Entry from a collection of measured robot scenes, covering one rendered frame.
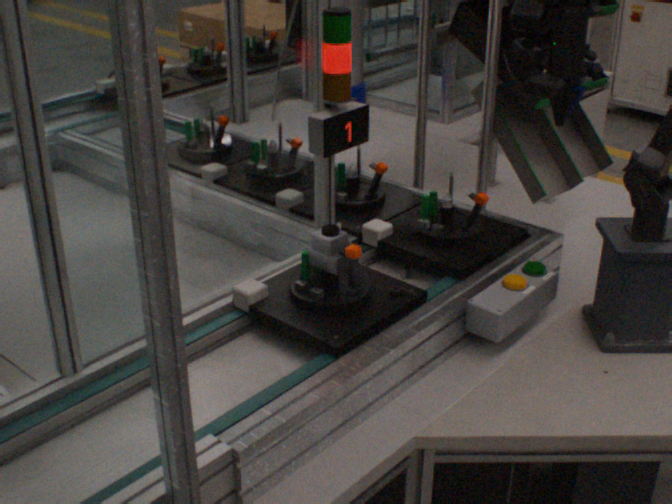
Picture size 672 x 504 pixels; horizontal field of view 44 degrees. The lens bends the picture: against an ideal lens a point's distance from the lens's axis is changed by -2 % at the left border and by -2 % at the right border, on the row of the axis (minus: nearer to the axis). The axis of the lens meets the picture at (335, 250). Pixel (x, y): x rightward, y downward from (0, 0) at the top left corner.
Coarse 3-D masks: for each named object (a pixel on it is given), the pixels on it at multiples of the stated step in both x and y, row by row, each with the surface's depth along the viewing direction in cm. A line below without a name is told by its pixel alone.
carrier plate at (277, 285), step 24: (288, 288) 146; (384, 288) 146; (408, 288) 146; (264, 312) 139; (288, 312) 139; (312, 312) 139; (360, 312) 139; (384, 312) 139; (312, 336) 132; (336, 336) 132; (360, 336) 133
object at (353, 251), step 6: (354, 246) 137; (342, 252) 138; (348, 252) 136; (354, 252) 136; (360, 252) 137; (348, 258) 137; (354, 258) 136; (348, 264) 138; (354, 264) 137; (348, 270) 138; (354, 270) 138; (348, 276) 139; (354, 276) 138; (348, 282) 139; (354, 282) 139; (354, 288) 139
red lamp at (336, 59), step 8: (328, 48) 142; (336, 48) 142; (344, 48) 142; (328, 56) 143; (336, 56) 143; (344, 56) 143; (328, 64) 144; (336, 64) 143; (344, 64) 144; (328, 72) 144; (336, 72) 144; (344, 72) 144
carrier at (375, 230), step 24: (432, 192) 167; (408, 216) 173; (432, 216) 168; (456, 216) 169; (480, 216) 173; (384, 240) 163; (408, 240) 163; (432, 240) 161; (456, 240) 160; (480, 240) 163; (504, 240) 163; (432, 264) 156; (456, 264) 154; (480, 264) 156
